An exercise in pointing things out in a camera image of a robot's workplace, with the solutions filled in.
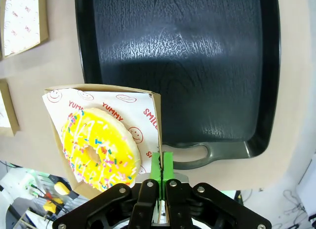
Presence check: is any black serving tray with handles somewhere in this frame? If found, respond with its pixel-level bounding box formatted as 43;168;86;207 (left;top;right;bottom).
74;0;281;170

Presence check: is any yellow plastic plug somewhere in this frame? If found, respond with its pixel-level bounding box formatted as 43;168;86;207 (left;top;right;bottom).
43;198;64;214
53;181;69;195

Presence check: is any white printed paper liner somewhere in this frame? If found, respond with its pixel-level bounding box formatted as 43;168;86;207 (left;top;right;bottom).
41;88;160;183
0;100;11;128
3;0;40;56

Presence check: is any brown cardboard donut box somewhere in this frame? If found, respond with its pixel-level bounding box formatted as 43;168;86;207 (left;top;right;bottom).
0;0;49;59
44;83;162;200
0;79;20;137

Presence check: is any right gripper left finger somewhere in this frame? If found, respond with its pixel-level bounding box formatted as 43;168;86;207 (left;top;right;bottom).
52;152;162;229

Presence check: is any yellow glazed sprinkle donut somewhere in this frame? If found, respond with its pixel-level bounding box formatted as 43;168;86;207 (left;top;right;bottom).
60;107;141;192

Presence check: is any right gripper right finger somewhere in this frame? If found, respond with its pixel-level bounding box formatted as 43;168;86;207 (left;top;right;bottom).
161;151;272;229

